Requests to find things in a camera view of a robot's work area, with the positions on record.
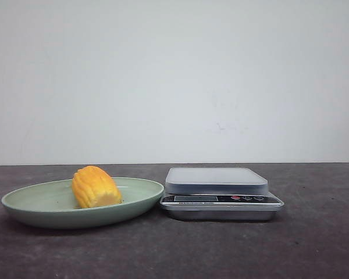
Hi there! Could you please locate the silver digital kitchen scale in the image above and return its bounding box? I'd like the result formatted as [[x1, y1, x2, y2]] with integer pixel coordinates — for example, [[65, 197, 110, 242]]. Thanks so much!
[[160, 167, 284, 221]]

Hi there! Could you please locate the yellow corn cob piece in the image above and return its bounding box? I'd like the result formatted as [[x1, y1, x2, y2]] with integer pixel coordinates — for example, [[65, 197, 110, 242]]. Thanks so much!
[[71, 166, 123, 208]]

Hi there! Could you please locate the pale green plate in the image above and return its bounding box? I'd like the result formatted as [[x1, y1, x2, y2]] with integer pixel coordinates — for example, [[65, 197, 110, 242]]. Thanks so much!
[[1, 177, 165, 229]]

